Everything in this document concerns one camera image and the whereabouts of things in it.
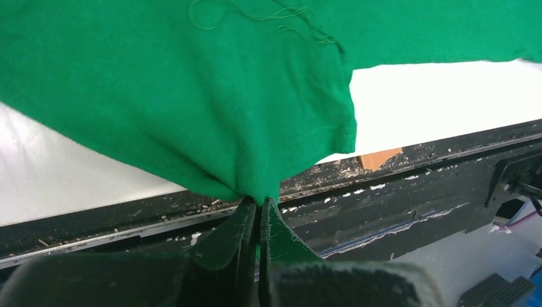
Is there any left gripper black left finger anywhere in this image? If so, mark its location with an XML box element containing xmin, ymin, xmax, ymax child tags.
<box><xmin>182</xmin><ymin>198</ymin><xmax>258</xmax><ymax>306</ymax></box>

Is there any green t-shirt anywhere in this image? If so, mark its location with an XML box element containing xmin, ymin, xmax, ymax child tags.
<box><xmin>1</xmin><ymin>1</ymin><xmax>541</xmax><ymax>203</ymax></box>

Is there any brown tape piece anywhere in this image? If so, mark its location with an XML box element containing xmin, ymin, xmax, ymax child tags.
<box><xmin>359</xmin><ymin>148</ymin><xmax>403</xmax><ymax>171</ymax></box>

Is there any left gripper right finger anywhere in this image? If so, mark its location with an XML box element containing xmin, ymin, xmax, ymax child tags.
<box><xmin>259</xmin><ymin>198</ymin><xmax>322</xmax><ymax>306</ymax></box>

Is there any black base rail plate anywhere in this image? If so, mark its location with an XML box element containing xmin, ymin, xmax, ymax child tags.
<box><xmin>1</xmin><ymin>120</ymin><xmax>541</xmax><ymax>268</ymax></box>

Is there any grey ribbed block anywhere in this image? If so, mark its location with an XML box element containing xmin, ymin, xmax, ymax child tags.
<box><xmin>457</xmin><ymin>273</ymin><xmax>537</xmax><ymax>307</ymax></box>

